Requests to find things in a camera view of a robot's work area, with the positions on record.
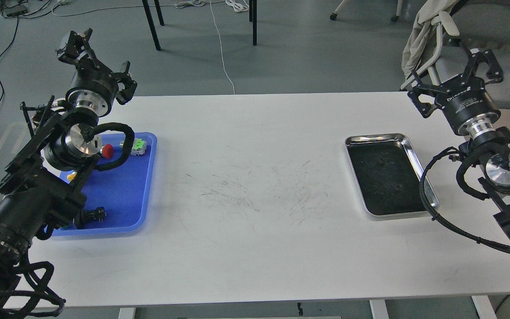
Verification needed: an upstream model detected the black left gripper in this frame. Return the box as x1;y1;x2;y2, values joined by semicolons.
57;28;138;117

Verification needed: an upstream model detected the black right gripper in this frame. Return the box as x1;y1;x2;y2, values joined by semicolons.
407;49;504;136

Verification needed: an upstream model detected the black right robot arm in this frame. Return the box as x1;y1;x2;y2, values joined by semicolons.
407;49;510;254

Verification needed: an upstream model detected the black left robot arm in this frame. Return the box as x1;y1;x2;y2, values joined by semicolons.
0;29;137;319

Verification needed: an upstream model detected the green grey connector part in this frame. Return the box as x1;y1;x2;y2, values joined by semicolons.
130;138;148;156

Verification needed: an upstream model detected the black industrial part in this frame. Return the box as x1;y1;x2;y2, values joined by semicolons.
73;206;107;230

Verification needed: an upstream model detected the black table leg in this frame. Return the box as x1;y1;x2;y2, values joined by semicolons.
142;0;165;52
248;0;258;46

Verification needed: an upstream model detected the grey office chair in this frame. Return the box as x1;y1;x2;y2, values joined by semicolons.
401;0;510;109

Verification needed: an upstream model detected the beige cloth on chair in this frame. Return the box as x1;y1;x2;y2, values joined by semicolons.
401;0;458;79

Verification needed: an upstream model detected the stainless steel tray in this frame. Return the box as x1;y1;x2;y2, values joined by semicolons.
345;133;428;220

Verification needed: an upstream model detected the blue plastic tray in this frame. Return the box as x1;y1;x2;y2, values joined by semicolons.
53;132;157;236

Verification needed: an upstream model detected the black table leg right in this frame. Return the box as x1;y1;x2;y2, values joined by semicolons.
248;0;258;46

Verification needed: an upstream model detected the red push button switch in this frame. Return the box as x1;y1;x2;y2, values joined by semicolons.
99;144;115;159

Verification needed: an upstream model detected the yellow push button switch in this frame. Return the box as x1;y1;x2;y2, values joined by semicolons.
66;171;77;183

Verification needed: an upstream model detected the white floor cable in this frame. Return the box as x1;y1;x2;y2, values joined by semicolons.
209;0;236;95

